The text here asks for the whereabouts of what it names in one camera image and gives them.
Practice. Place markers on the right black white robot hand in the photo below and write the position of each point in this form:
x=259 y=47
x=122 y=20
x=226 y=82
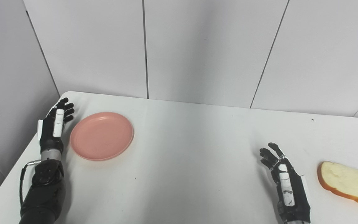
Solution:
x=287 y=189

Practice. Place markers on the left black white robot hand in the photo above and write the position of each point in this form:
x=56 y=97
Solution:
x=53 y=130

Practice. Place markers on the pink round plate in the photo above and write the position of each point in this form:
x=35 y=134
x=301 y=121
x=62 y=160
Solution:
x=102 y=136

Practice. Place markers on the slice of white bread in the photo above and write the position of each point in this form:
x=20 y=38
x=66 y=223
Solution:
x=346 y=183

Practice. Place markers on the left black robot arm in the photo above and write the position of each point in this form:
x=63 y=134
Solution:
x=42 y=189

